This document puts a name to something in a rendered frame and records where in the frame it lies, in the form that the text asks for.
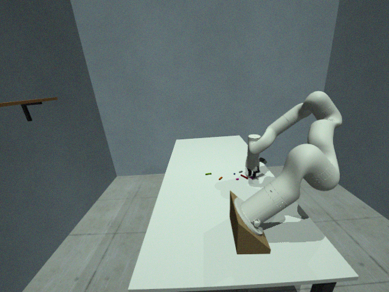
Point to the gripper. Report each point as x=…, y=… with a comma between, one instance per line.
x=253, y=164

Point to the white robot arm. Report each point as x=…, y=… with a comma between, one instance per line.
x=315, y=161

